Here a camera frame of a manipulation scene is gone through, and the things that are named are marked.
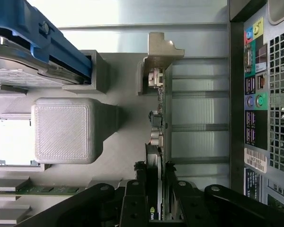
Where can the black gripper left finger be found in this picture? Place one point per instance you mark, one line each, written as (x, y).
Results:
(135, 208)

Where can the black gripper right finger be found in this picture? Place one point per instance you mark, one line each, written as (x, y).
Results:
(191, 205)

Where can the green RAM stick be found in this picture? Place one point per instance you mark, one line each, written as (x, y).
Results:
(45, 189)

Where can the grey 3D-printed parts rack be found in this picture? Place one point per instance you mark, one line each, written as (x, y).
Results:
(61, 130)

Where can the black open PC case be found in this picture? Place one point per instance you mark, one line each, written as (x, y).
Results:
(279, 106)

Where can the silver CPU chip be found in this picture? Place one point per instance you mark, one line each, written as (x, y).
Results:
(13, 139)

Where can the silver hard disk drive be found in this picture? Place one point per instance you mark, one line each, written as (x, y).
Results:
(16, 68)

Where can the blue plastic disk caddy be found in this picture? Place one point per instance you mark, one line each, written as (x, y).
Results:
(23, 21)

